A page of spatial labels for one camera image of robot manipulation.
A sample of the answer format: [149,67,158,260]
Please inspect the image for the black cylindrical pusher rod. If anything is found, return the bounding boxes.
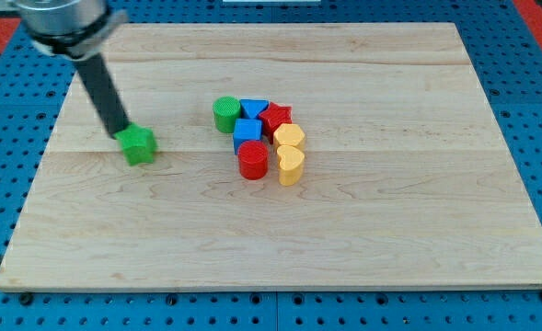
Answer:
[74,53,130,139]

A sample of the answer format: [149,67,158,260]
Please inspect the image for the green star block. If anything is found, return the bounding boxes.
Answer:
[114,122,157,166]

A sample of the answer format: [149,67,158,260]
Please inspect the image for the blue cube block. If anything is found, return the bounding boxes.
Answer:
[233,119,262,154]

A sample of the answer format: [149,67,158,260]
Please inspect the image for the red star block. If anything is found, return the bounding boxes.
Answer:
[258,102,292,144]

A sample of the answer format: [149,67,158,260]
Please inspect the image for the green cylinder block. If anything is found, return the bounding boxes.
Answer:
[213,96,241,133]

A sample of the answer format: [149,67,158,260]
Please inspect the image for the blue triangle block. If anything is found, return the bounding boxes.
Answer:
[239,99,269,120]

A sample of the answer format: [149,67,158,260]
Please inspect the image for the red cylinder block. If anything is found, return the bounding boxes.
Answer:
[237,140,269,180]

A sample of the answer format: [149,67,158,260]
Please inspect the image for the yellow hexagon block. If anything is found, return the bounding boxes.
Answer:
[273,123,306,151]

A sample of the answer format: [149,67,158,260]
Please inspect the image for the wooden board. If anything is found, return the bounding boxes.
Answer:
[0,23,542,292]

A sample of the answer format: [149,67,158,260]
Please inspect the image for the yellow heart block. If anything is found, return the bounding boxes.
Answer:
[277,145,306,186]

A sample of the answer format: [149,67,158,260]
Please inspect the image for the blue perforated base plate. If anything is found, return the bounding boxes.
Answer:
[0,1,542,330]

